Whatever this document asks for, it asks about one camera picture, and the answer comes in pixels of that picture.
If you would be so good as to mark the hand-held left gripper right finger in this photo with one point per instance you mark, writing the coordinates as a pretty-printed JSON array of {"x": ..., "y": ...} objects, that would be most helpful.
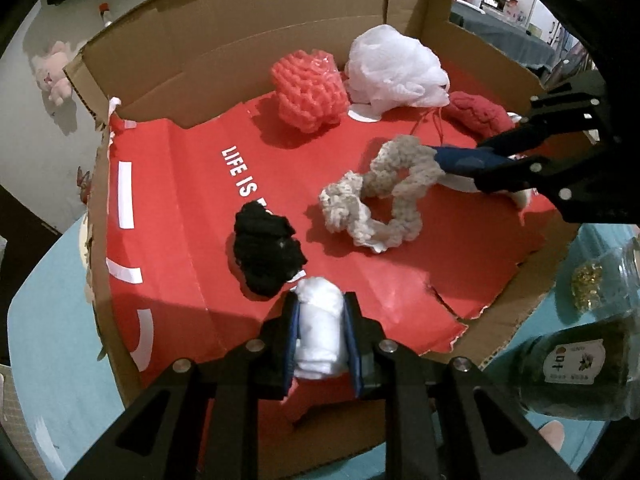
[{"x": 355, "y": 350}]

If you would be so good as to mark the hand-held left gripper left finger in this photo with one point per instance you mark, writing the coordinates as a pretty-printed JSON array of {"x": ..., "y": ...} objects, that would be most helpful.
[{"x": 295, "y": 340}]

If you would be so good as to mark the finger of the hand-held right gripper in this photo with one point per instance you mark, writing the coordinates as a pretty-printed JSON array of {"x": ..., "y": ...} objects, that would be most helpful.
[
  {"x": 520, "y": 140},
  {"x": 520, "y": 175}
]

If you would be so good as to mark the white cloth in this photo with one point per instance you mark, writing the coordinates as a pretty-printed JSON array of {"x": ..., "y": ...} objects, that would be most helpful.
[{"x": 320, "y": 330}]

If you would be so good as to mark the red knitted piece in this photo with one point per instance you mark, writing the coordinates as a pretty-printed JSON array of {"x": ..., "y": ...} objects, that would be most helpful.
[{"x": 475, "y": 112}]

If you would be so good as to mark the black cloth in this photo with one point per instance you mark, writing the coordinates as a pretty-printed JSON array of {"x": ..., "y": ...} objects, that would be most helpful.
[{"x": 265, "y": 250}]

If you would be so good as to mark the beige crochet scrunchie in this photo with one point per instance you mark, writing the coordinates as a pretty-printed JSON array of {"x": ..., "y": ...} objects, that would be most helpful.
[{"x": 400, "y": 185}]

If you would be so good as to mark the cardboard box with red lining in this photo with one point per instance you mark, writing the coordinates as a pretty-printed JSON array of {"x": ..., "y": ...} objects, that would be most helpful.
[{"x": 175, "y": 185}]

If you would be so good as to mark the table with dark cloth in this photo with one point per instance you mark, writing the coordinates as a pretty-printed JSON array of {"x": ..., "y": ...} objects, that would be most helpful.
[{"x": 500, "y": 35}]

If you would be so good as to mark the small jar with gold pieces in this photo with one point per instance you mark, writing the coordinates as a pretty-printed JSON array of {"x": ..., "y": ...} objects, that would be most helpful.
[{"x": 600, "y": 275}]

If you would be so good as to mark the white mesh bath pouf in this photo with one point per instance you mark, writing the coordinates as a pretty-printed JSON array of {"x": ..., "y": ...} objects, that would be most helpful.
[{"x": 390, "y": 70}]

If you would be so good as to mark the large jar with dark contents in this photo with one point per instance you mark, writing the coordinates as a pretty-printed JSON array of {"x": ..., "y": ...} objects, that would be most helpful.
[{"x": 575, "y": 360}]

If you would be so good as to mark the beige round puff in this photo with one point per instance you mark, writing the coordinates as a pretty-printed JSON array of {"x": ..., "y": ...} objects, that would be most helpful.
[{"x": 550, "y": 432}]

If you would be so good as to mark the orange crochet piece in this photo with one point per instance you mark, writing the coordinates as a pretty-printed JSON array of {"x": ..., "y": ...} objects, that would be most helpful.
[{"x": 307, "y": 90}]

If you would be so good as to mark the teal blanket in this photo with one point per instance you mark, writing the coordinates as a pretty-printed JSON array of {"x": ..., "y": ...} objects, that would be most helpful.
[{"x": 50, "y": 360}]

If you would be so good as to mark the pink plush toy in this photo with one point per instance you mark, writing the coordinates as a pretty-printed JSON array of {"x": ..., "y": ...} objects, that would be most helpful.
[{"x": 52, "y": 70}]

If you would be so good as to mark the small red-capped bottle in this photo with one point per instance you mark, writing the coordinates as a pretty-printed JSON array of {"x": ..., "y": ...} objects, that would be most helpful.
[{"x": 104, "y": 12}]

